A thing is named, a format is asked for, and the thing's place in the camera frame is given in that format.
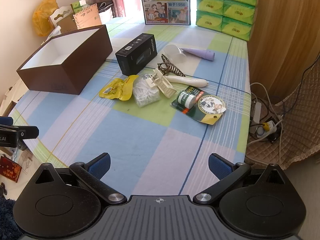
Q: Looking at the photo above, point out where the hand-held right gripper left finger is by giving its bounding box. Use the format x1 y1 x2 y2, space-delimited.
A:
34 152 127 204

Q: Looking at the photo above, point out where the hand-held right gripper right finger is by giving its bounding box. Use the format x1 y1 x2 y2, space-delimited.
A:
194 153 285 204

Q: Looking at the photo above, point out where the green blister card pack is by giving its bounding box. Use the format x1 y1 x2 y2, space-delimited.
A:
171 85 227 125

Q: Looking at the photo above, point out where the yellow snack packet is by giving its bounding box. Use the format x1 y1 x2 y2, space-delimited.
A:
99 75 139 101

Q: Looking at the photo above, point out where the clear bag of floss picks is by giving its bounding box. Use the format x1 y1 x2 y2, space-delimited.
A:
132 74 160 108

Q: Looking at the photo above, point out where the white toothbrush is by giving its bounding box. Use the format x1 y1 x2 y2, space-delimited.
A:
164 75 209 87

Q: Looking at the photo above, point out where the brown cardboard box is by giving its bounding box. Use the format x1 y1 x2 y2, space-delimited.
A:
16 24 113 95

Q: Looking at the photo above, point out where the cream hair clip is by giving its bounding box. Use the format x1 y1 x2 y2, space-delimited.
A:
146 68 177 98

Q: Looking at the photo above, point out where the brown striped hair claw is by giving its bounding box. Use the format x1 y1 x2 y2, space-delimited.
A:
157 54 186 78

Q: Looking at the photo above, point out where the purple tube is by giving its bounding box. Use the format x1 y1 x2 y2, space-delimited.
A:
180 47 215 62

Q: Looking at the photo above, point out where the black product box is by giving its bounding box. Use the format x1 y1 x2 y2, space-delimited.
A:
115 33 158 76

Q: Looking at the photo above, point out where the clear plastic cup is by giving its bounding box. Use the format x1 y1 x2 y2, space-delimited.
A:
164 44 187 67

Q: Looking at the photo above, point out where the red printed box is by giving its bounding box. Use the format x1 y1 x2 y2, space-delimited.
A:
0 155 22 183

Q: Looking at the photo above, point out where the white socket with yellow button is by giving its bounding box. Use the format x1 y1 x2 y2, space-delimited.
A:
256 120 278 142

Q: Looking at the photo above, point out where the white power strip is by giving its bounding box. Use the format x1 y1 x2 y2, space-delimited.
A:
250 101 262 133

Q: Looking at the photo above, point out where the dark blue rug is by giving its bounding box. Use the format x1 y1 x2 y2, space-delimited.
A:
0 197 23 240

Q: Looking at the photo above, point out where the beige quilted cover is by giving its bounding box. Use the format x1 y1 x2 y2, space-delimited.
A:
245 60 320 169

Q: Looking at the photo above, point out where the clear printed plastic bag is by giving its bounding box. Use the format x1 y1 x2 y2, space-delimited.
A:
46 26 62 42

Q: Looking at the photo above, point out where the orange plastic bag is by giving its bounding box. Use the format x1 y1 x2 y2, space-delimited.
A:
32 0 59 37

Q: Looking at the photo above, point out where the small green tissue pack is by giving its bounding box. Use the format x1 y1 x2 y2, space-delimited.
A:
70 0 87 13

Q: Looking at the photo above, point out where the white plastic bucket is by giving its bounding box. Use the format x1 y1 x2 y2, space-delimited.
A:
99 6 114 21

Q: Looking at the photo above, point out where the tan wooden panel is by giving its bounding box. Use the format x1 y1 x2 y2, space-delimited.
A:
245 0 320 103

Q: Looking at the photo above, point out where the stack of green tissue packs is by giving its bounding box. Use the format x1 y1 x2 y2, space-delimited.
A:
195 0 258 42

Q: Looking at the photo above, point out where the printed milk carton box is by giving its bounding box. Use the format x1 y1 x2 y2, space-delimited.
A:
138 0 192 26

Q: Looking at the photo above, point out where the white cable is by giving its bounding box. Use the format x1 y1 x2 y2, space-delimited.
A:
251 82 284 167

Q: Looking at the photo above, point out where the cardboard box with handle cutout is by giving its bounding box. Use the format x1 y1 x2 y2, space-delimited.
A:
49 7 77 34

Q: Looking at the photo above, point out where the black cable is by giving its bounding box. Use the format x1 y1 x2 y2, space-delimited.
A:
294 54 320 117

